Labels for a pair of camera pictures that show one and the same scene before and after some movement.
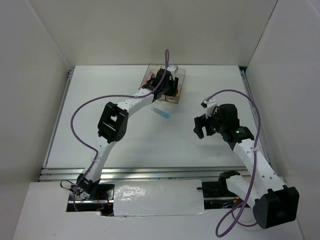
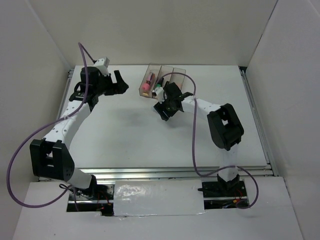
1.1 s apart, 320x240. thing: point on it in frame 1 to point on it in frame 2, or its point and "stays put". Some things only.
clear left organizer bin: (152, 68) stays put
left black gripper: (175, 82) to (118, 87)
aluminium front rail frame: (141, 174) stays put
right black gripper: (202, 120) to (159, 108)
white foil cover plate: (158, 197) stays put
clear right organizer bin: (180, 74) stays put
